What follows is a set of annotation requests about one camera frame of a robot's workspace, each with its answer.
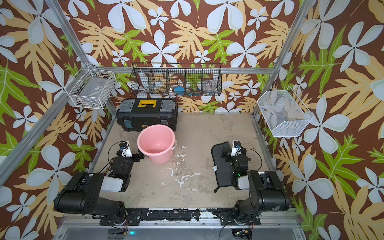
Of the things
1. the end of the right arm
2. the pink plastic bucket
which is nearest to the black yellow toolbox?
the pink plastic bucket

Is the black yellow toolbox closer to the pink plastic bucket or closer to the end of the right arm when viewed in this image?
the pink plastic bucket

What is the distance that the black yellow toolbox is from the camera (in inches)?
38.7

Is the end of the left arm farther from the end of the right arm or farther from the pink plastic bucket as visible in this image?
the end of the right arm
